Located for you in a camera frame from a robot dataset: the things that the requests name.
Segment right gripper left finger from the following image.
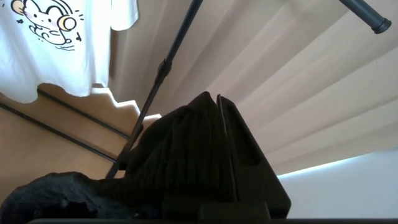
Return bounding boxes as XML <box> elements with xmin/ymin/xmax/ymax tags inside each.
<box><xmin>161</xmin><ymin>195</ymin><xmax>239</xmax><ymax>219</ymax></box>

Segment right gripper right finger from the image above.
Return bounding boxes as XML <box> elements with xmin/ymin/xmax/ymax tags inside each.
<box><xmin>216</xmin><ymin>94</ymin><xmax>292</xmax><ymax>219</ymax></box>

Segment black shorts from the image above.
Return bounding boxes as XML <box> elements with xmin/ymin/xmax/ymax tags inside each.
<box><xmin>0</xmin><ymin>91</ymin><xmax>238</xmax><ymax>219</ymax></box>

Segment white printed t-shirt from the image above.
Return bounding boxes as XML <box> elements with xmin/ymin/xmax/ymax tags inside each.
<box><xmin>0</xmin><ymin>0</ymin><xmax>140</xmax><ymax>105</ymax></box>

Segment black clothes rack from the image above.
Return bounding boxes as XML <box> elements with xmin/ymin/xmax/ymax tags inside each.
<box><xmin>0</xmin><ymin>0</ymin><xmax>392</xmax><ymax>181</ymax></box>

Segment beige curtain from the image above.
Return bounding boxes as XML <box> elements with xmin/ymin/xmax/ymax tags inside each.
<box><xmin>108</xmin><ymin>0</ymin><xmax>398</xmax><ymax>177</ymax></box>

